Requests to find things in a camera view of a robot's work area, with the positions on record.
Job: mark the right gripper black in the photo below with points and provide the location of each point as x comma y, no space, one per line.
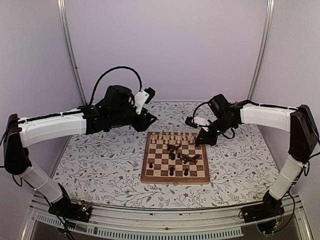
210,141

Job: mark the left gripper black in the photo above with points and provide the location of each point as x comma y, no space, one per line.
144,123

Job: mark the wooden chess board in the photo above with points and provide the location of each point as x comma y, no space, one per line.
158,155

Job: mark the dark piece placed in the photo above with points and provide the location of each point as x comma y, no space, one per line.
171,171

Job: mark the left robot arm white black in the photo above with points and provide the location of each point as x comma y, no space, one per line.
24,132

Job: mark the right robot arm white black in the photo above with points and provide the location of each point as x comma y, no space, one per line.
290,132

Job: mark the row of white pieces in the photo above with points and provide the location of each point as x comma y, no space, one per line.
173,138

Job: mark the pile of dark pieces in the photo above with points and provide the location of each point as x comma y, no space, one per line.
172,155

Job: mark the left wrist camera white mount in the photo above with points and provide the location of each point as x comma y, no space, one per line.
143,97

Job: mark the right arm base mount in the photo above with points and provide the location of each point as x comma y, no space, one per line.
270,210

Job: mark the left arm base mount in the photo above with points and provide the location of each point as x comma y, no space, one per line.
65,208

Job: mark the right aluminium frame post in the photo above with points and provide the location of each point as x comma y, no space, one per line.
262,49

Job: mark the aluminium frame post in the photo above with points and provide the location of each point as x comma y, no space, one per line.
61,6
262,49

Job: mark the left aluminium frame post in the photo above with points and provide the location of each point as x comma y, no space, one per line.
61,6

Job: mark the front aluminium rail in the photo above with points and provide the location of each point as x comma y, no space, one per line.
113,222

